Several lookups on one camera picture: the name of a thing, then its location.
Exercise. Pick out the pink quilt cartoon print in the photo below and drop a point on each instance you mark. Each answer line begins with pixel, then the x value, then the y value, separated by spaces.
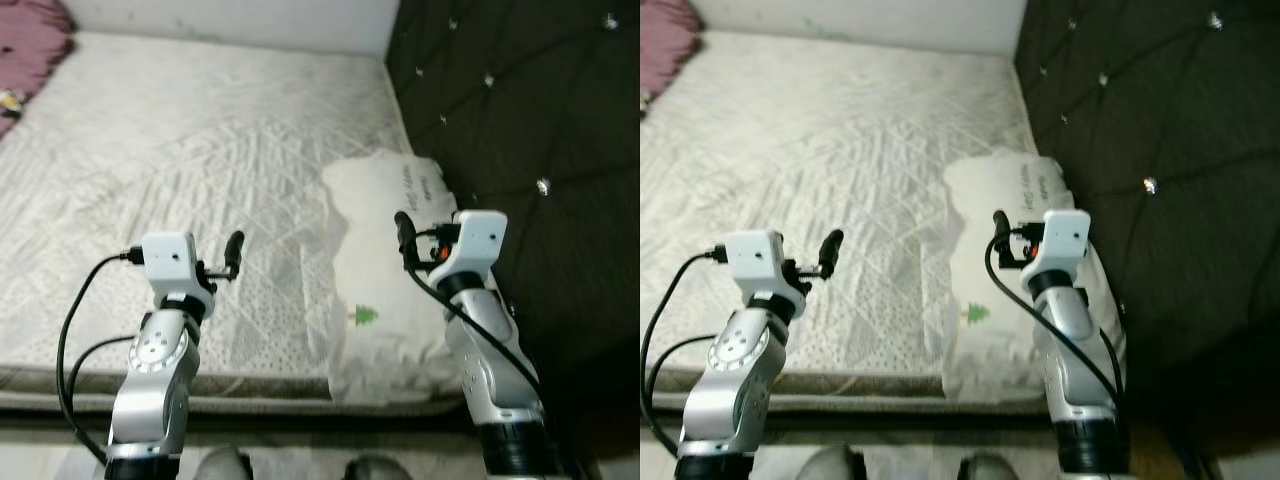
pixel 665 40
pixel 30 45

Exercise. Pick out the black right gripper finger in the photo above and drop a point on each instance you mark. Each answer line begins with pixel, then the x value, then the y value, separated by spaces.
pixel 405 235
pixel 1000 228

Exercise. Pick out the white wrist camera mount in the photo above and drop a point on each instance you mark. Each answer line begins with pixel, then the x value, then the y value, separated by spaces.
pixel 478 240
pixel 755 258
pixel 170 258
pixel 1062 238

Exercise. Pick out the grey robot leg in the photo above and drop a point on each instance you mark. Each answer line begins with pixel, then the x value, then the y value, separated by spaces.
pixel 378 470
pixel 990 470
pixel 832 465
pixel 222 465

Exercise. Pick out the grey left robot leg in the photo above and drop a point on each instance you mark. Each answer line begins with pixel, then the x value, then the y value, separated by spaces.
pixel 222 465
pixel 832 465

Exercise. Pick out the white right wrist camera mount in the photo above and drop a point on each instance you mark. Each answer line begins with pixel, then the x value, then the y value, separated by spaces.
pixel 478 240
pixel 1062 238

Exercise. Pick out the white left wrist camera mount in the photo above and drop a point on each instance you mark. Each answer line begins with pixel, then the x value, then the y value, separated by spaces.
pixel 755 258
pixel 170 258

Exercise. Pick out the white quilted mattress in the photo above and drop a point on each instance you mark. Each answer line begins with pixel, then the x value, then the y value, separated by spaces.
pixel 800 150
pixel 180 150

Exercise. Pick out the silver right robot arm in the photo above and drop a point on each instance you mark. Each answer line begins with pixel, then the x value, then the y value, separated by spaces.
pixel 1085 380
pixel 500 380

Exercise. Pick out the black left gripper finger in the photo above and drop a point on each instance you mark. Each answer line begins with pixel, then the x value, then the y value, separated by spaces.
pixel 832 252
pixel 235 252

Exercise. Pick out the beige pillow green tree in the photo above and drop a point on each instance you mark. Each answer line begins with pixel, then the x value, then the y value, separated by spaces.
pixel 985 330
pixel 380 260

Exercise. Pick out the grey right robot leg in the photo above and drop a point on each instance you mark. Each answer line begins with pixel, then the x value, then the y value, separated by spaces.
pixel 990 470
pixel 378 470

